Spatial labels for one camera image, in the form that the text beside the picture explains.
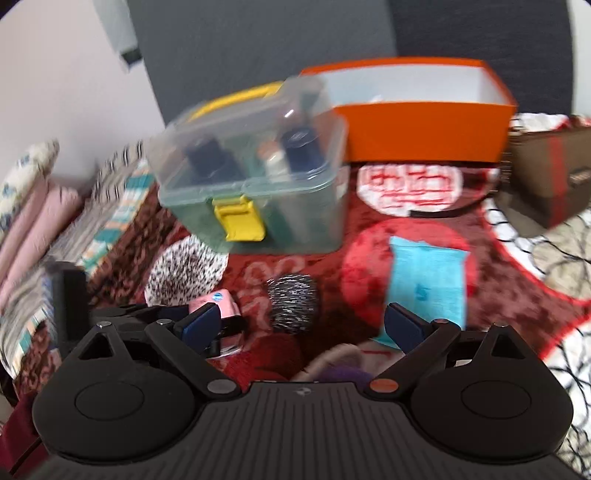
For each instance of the navy cap bottle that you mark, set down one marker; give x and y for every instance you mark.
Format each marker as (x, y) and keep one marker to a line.
(302, 145)

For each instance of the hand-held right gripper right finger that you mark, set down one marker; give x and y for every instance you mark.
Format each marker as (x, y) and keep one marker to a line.
(406, 323)

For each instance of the white wall device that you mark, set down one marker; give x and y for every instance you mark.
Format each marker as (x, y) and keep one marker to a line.
(125, 44)

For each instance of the orange cardboard box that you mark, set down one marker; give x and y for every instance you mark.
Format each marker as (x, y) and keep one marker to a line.
(415, 134)

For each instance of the floral pillow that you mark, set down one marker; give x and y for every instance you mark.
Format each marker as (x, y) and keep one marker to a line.
(23, 175)

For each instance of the black cap bottle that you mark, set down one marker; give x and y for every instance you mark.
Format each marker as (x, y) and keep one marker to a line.
(207, 157)

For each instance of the light blue packet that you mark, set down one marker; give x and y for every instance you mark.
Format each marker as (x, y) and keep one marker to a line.
(425, 281)

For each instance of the brown striped pouch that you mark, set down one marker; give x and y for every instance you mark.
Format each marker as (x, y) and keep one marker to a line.
(535, 180)

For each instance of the folded pink cloths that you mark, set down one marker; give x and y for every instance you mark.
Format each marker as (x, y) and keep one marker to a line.
(32, 226)

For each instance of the purple fleece towel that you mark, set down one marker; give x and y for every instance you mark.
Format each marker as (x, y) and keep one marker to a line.
(346, 372)

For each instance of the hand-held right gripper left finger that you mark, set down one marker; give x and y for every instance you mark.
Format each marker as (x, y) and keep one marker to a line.
(203, 323)

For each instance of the black glittery scrunchie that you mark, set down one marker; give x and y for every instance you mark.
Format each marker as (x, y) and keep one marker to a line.
(293, 302)

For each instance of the small pink packet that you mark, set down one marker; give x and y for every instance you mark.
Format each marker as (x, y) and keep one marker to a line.
(221, 300)

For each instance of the red floral blanket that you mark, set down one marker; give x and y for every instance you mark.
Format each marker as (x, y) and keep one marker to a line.
(323, 267)

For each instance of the white cap bottle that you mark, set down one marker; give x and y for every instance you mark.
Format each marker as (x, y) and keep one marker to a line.
(277, 164)

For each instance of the dark grey headboard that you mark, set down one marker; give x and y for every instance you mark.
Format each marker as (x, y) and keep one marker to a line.
(231, 41)

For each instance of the maroon fluffy cloth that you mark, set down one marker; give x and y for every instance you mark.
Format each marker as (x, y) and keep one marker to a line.
(272, 355)

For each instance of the clear plastic storage box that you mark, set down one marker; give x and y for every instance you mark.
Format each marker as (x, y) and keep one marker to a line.
(295, 212)

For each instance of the striped patchwork bedsheet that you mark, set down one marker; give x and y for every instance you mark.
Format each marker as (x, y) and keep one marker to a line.
(115, 207)

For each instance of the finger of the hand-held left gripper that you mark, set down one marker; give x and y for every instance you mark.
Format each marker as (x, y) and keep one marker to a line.
(226, 334)
(124, 314)

